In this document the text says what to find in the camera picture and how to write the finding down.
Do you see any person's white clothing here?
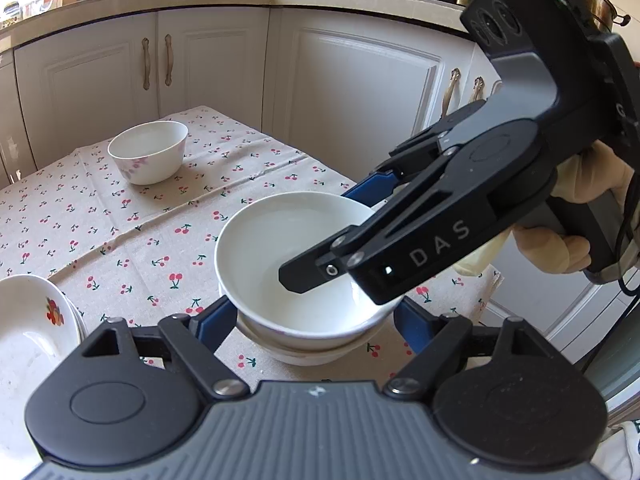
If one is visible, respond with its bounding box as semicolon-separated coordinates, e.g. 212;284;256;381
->
590;420;640;480

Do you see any cherry-print tablecloth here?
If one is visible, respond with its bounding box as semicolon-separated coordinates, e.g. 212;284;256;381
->
0;105;503;466

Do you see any person's right hand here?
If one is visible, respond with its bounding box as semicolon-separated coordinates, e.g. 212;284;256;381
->
455;139;636;278

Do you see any beige kitchen countertop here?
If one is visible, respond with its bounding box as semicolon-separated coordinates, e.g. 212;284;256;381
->
0;0;476;51

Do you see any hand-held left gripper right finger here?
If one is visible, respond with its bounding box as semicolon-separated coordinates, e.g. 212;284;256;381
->
382;297;553;402

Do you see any stainless steel pot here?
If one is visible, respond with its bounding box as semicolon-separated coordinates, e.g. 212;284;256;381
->
570;0;631;36

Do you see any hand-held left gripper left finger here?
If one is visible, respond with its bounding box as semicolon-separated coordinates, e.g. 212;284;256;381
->
90;296;252;402

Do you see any white floral bowl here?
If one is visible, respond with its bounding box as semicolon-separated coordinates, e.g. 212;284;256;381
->
108;120;189;186
215;191;403;352
235;310;396;367

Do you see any stained white fruit-print plate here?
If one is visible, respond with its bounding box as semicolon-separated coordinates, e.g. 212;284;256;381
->
0;275;83;413

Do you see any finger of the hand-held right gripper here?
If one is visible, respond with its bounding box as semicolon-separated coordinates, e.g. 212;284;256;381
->
340;100;494;211
277;146;507;307

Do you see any black cable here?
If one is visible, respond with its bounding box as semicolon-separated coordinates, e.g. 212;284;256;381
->
616;200;640;303

